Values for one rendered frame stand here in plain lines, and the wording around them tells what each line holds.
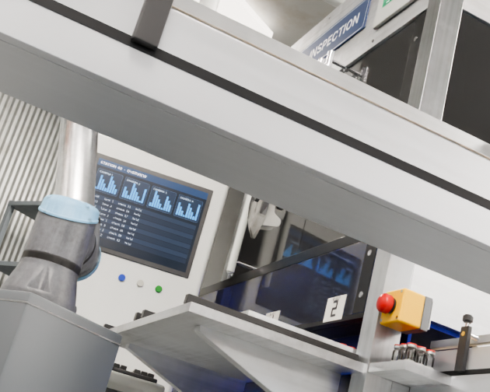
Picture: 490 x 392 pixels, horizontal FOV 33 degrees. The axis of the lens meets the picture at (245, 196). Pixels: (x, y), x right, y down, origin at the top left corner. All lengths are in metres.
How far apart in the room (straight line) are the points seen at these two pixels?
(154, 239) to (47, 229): 1.06
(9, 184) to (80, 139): 4.62
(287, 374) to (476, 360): 0.39
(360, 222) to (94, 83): 0.32
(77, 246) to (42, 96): 0.84
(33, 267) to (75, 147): 0.35
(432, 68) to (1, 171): 4.77
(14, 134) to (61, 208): 4.89
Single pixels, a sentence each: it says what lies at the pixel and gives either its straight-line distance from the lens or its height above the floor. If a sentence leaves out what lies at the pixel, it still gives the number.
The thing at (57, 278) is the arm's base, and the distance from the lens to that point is 1.60.
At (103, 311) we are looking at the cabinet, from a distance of 2.60.
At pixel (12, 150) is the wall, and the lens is 6.49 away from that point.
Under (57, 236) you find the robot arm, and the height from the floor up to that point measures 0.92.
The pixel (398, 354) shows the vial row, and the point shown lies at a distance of 1.72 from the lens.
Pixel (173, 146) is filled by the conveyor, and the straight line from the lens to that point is 0.82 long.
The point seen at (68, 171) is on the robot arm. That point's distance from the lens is 1.83.
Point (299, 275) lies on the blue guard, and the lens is 2.19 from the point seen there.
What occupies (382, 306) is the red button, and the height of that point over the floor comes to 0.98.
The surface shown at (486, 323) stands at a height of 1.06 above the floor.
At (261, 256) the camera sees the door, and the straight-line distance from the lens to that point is 2.50.
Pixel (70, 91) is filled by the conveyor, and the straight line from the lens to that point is 0.78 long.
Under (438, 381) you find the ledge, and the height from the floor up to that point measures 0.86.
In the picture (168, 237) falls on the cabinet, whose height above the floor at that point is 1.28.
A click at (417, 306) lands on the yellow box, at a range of 1.72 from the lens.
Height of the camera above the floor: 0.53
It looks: 21 degrees up
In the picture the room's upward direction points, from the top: 15 degrees clockwise
